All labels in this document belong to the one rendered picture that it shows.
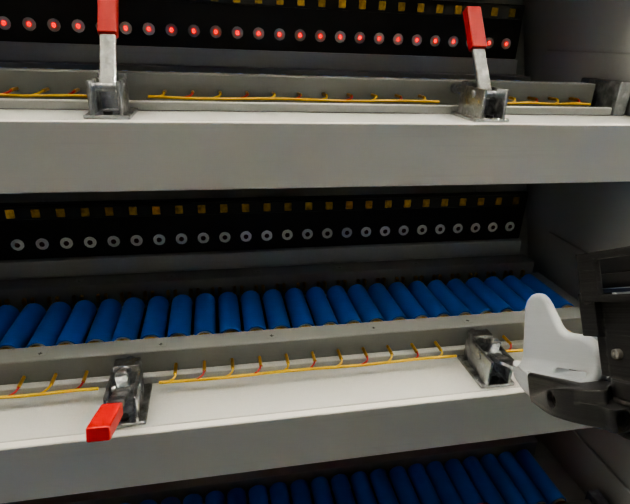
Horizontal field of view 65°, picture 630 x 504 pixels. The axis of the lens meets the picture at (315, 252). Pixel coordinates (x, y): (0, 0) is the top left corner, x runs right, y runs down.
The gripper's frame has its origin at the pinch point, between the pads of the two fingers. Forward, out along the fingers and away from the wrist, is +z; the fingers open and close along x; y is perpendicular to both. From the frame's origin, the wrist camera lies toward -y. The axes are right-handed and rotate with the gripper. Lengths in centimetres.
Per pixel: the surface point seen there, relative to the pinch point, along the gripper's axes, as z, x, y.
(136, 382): 5.6, 25.8, 1.3
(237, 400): 6.7, 19.3, -0.7
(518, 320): 8.7, -4.3, 3.2
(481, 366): 5.8, 1.0, 0.2
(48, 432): 5.7, 31.2, -1.3
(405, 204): 17.3, 1.3, 15.2
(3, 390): 8.8, 35.1, 1.2
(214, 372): 8.9, 20.9, 1.1
